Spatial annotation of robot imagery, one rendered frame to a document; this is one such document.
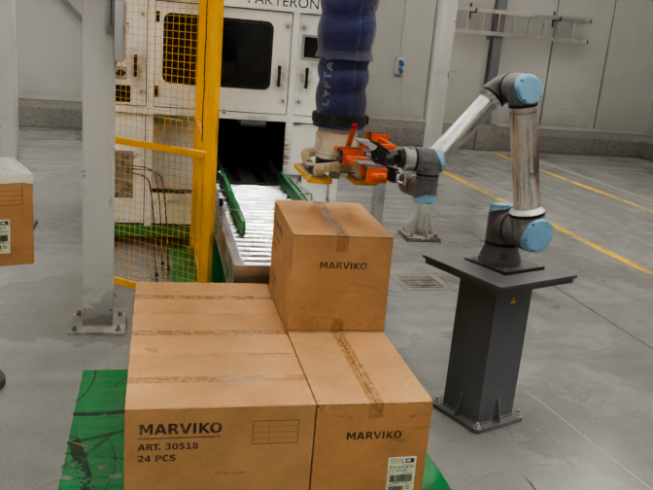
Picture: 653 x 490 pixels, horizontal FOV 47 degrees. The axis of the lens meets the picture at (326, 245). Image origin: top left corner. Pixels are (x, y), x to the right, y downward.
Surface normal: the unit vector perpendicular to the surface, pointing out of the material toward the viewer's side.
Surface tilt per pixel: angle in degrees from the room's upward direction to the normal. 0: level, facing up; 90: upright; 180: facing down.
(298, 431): 90
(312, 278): 90
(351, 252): 90
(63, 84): 90
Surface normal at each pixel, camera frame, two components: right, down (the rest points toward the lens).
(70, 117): 0.24, 0.28
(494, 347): 0.55, 0.26
